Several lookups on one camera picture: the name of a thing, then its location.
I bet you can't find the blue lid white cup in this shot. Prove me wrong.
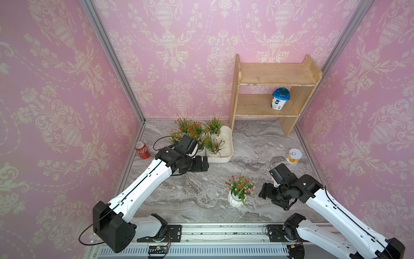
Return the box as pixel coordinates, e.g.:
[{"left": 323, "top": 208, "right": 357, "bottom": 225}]
[{"left": 272, "top": 87, "right": 291, "bottom": 111}]

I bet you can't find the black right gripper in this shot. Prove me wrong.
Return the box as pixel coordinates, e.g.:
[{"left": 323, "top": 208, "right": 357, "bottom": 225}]
[{"left": 257, "top": 182, "right": 291, "bottom": 207}]

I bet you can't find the red flower white pot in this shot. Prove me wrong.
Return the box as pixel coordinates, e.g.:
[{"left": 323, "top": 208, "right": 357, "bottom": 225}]
[{"left": 188, "top": 121, "right": 207, "bottom": 140}]

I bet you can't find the wooden two-tier shelf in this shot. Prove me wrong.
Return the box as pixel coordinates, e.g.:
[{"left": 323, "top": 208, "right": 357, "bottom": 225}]
[{"left": 229, "top": 55, "right": 322, "bottom": 137}]

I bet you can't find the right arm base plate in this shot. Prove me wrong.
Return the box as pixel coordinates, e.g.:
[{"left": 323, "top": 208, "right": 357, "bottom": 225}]
[{"left": 265, "top": 224, "right": 300, "bottom": 242}]

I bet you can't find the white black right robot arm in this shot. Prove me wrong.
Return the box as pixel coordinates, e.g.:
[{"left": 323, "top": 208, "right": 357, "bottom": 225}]
[{"left": 259, "top": 164, "right": 405, "bottom": 259}]

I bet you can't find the red can by wall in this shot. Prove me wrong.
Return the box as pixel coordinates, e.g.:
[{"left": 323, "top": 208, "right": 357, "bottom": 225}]
[{"left": 135, "top": 141, "right": 151, "bottom": 160}]

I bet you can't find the aluminium front rail frame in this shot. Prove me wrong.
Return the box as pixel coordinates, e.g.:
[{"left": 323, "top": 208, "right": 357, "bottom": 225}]
[{"left": 85, "top": 222, "right": 369, "bottom": 259}]

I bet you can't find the orange flower white pot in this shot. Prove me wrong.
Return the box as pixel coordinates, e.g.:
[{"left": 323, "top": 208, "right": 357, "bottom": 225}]
[{"left": 175, "top": 117, "right": 194, "bottom": 134}]

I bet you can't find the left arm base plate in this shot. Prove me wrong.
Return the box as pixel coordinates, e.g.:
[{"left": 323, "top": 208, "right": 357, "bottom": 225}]
[{"left": 136, "top": 224, "right": 183, "bottom": 243}]

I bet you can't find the red flower front pot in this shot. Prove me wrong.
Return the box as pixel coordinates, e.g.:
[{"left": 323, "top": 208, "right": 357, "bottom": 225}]
[{"left": 225, "top": 174, "right": 256, "bottom": 208}]

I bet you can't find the cream plastic storage box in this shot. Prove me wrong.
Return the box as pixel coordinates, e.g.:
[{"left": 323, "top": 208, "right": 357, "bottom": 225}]
[{"left": 196, "top": 126, "right": 234, "bottom": 163}]

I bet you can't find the red pink flower pot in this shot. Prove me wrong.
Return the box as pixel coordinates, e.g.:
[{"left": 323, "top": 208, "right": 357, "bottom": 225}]
[{"left": 204, "top": 136, "right": 225, "bottom": 158}]

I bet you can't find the pink flower front pot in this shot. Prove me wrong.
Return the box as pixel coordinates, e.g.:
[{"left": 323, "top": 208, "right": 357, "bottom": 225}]
[{"left": 196, "top": 139, "right": 206, "bottom": 157}]

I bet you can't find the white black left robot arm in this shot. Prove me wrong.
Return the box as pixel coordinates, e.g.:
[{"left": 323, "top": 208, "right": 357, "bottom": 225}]
[{"left": 92, "top": 135, "right": 209, "bottom": 253}]

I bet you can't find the pink flower twine pot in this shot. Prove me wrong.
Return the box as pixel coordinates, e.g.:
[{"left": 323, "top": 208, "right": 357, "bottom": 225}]
[{"left": 168, "top": 130, "right": 184, "bottom": 145}]

